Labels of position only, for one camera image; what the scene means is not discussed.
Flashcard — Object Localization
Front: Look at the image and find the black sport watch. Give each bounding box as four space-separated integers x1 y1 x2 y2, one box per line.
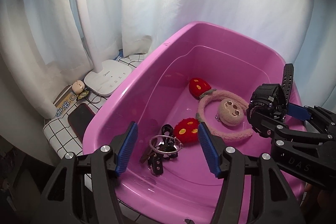
247 63 294 138

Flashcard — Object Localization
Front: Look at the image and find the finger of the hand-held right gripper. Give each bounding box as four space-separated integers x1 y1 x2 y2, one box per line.
287 103 336 132
253 111 336 144

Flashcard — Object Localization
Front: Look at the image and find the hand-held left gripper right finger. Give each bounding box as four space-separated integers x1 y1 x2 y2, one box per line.
198 122 306 224

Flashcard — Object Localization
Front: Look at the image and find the beige plush sloth keychain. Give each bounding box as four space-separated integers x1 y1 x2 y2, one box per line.
217 99 249 127

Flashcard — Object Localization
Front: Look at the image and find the large silver bangle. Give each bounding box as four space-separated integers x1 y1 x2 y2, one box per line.
149 135 177 155

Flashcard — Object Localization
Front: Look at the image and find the round dark badge keychain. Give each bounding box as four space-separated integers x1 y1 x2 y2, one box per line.
76 90 91 101

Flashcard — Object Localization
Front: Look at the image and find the black smartphone red case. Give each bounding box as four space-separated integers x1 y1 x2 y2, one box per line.
67 103 95 141

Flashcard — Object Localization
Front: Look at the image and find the white black grid tablecloth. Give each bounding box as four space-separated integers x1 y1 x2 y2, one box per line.
43 49 216 224

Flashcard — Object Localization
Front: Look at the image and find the black dotted ribbon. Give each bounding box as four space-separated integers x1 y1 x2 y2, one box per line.
147 124 179 176

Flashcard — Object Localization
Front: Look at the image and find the small silver ring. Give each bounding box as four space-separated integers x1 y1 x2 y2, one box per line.
172 140 184 154

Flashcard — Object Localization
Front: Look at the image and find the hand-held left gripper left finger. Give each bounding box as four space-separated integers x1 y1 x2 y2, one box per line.
35 122 138 224

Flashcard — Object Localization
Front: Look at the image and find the pink plastic bin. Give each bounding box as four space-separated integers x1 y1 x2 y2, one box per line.
82 21 306 216

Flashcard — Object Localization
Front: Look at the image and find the white desk lamp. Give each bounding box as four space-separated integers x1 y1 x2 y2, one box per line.
66 0 132 97

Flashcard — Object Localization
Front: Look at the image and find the pink strawberry plush headband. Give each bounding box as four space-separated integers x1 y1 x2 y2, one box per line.
173 77 254 146

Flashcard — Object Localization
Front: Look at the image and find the flat box with label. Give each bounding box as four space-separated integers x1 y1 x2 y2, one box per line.
54 85 79 118

